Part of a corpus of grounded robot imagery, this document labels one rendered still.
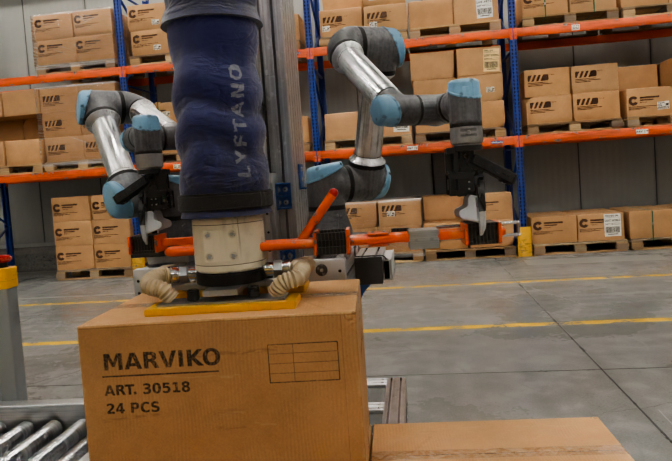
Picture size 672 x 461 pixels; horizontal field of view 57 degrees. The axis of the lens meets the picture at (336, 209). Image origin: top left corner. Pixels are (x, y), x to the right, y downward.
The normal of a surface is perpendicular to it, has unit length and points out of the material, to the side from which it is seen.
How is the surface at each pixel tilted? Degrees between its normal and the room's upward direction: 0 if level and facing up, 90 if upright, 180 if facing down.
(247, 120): 70
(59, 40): 90
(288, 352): 90
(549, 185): 90
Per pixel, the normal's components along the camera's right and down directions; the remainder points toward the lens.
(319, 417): -0.06, 0.06
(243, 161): 0.66, -0.30
